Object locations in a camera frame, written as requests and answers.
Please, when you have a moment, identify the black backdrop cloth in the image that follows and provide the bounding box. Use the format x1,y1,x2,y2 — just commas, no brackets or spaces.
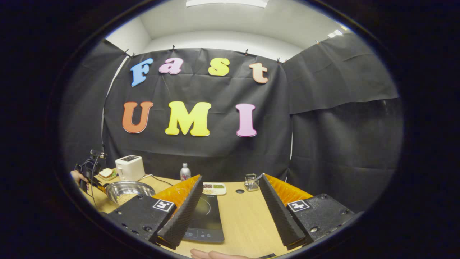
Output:
61,32,405,213

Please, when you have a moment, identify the pile of soybeans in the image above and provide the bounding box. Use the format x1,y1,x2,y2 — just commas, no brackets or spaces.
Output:
117,193,139,205

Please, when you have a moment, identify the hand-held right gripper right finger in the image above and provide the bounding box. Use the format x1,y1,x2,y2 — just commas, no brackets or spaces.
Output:
259,174,360,251

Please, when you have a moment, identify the white toaster cable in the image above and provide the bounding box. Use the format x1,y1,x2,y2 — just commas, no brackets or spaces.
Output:
138,174,174,187

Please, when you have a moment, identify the stainless steel pot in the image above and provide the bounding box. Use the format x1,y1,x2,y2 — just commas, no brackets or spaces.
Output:
106,181,156,206

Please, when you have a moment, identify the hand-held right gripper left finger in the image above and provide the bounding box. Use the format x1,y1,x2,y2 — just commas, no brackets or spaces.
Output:
107,175,204,250

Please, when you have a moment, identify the white toaster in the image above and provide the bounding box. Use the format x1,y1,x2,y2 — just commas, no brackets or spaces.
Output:
115,155,146,181

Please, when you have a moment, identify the large ceiling light panel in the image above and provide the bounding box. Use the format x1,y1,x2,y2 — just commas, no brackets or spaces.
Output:
186,0,268,8

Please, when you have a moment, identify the metal wire utensil holder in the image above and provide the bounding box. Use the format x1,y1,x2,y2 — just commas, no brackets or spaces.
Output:
245,173,260,191

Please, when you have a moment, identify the black induction cooktop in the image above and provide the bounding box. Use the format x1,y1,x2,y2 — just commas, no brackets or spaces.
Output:
181,194,225,243

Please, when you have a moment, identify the white divided tray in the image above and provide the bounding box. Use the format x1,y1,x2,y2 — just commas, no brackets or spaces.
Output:
202,182,227,196

